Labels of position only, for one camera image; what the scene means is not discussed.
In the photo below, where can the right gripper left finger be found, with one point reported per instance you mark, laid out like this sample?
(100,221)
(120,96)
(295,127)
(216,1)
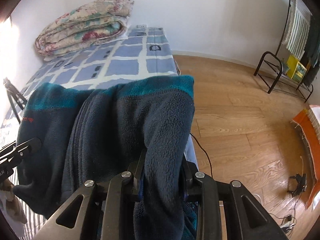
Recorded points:
(135,187)

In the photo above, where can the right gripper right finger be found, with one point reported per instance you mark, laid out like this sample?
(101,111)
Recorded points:
(189,185)

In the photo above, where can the teal plaid fleece jacket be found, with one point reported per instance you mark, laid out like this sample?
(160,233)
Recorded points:
(95,134)

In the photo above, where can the black metal clothes rack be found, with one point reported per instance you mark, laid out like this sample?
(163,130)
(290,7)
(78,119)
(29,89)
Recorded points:
(272,69)

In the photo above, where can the dark green hanging clothes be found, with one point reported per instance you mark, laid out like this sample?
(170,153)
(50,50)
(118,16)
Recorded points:
(312,52)

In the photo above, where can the right hand grey glove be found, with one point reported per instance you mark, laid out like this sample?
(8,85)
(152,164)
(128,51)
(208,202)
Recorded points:
(12,204)

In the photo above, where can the black tripod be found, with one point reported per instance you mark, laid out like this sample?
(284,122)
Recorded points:
(14,96)

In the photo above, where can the blue striped bed quilt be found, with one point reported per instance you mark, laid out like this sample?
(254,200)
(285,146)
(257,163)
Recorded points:
(34,220)

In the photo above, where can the white power strip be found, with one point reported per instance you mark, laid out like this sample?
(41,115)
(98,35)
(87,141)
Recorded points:
(288,223)

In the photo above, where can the black device on floor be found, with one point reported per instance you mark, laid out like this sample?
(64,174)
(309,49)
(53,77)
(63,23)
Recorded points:
(301,184)

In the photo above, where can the blue checked bed sheet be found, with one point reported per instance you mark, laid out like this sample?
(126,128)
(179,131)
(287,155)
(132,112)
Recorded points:
(143,54)

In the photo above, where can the orange mat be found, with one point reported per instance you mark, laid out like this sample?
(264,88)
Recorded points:
(308,121)

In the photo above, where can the yellow green box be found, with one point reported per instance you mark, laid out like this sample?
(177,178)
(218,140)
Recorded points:
(296,70)

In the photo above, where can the folded floral quilt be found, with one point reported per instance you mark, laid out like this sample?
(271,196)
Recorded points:
(91,24)

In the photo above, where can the striped cloth on rack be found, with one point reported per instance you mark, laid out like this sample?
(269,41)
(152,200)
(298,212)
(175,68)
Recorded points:
(297,30)

